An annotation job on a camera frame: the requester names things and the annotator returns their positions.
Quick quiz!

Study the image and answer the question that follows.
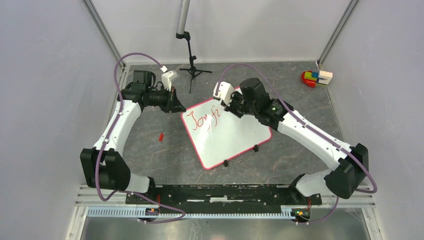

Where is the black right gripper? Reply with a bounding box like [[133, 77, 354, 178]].
[[221, 89, 258, 119]]

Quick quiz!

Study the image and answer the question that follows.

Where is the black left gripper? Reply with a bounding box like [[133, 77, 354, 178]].
[[146, 85, 187, 114]]

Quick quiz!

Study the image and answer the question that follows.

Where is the pink-framed whiteboard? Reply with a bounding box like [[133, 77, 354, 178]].
[[180, 98, 273, 170]]

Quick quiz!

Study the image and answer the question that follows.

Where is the red marker cap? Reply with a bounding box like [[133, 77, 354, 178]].
[[158, 133, 164, 142]]

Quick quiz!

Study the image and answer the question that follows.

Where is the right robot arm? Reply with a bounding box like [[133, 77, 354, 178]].
[[213, 78, 369, 204]]

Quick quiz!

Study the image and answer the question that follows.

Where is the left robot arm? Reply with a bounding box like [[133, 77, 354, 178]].
[[80, 70, 186, 204]]

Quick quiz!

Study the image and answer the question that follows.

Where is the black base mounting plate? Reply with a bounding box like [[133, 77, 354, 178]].
[[145, 184, 322, 214]]

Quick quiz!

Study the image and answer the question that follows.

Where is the colourful toy block stack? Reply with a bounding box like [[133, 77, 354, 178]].
[[300, 70, 333, 88]]

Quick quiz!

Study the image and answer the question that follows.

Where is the grey metal pole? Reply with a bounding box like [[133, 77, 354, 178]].
[[176, 0, 191, 39]]

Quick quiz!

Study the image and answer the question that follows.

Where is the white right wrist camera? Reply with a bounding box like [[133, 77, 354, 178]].
[[212, 81, 237, 106]]

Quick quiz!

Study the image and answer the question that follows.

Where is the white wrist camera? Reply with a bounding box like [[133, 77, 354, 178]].
[[212, 81, 237, 106], [160, 65, 178, 92]]

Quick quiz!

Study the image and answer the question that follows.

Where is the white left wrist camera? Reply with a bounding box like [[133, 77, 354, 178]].
[[160, 65, 178, 92]]

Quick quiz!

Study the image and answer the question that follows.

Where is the black camera tripod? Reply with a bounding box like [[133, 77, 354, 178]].
[[175, 31, 212, 93]]

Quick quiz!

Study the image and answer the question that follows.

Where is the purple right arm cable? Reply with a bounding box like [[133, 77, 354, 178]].
[[215, 63, 379, 226]]

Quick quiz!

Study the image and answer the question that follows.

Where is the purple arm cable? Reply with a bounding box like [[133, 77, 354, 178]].
[[94, 52, 187, 225], [215, 63, 379, 226]]

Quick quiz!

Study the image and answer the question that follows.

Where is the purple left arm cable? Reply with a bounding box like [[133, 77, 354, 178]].
[[94, 52, 187, 225]]

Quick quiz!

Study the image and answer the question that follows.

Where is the blue slotted cable duct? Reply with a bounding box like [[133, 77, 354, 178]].
[[86, 205, 312, 220]]

